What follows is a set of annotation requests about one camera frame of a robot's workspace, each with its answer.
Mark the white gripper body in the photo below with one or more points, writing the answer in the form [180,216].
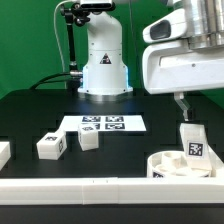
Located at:
[172,67]

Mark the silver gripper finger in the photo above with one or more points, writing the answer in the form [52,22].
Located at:
[179,98]

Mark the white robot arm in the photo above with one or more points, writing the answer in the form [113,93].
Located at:
[104,75]

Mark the white front fence bar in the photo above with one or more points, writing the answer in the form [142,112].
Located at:
[84,191]

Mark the white tag marker sheet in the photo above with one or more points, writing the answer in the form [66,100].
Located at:
[132,123]

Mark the white left fence block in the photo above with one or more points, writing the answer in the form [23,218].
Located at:
[5,153]

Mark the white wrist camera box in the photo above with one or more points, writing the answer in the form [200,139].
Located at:
[170,27]

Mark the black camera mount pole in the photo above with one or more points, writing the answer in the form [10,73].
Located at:
[73,15]

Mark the overhead camera on mount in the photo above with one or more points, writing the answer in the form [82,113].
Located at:
[102,5]

